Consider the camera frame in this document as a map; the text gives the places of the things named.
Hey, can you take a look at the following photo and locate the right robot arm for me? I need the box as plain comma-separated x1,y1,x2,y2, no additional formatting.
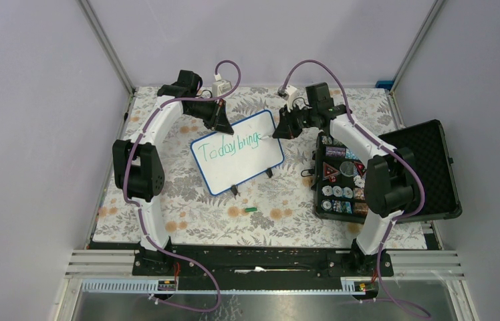
272,83,425,276

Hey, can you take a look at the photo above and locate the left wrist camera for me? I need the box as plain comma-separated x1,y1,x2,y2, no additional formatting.
211,74,232,98

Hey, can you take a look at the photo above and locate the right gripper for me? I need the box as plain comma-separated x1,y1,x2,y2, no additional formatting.
273,102,318,140

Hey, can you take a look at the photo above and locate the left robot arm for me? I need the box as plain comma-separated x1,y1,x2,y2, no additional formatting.
112,70,234,275

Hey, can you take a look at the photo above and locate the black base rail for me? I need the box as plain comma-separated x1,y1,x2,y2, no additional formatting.
132,243,394,290

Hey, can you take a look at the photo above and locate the blue framed whiteboard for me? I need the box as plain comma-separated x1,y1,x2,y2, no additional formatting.
190,110,285,196

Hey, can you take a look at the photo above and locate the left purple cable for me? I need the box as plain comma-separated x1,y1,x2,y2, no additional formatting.
122,60,242,313

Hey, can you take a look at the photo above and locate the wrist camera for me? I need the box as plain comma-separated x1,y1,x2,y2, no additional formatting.
211,74,232,98
277,85,301,112

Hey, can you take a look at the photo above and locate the blue corner clamp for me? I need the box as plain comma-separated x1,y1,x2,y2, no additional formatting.
375,80,394,91

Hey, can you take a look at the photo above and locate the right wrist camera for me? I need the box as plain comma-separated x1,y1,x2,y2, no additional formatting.
277,85,301,112

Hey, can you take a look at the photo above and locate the white cable duct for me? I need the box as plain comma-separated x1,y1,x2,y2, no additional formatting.
81,278,367,296

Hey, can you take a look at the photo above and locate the purple cable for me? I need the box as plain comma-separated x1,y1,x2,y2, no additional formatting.
122,60,242,313
279,60,432,318

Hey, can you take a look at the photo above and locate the black open case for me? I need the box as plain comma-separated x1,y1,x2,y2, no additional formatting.
305,119,463,225

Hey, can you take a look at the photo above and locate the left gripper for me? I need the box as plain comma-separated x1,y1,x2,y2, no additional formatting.
186,96,233,134

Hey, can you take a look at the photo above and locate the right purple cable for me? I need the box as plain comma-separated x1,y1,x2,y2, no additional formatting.
279,60,432,318

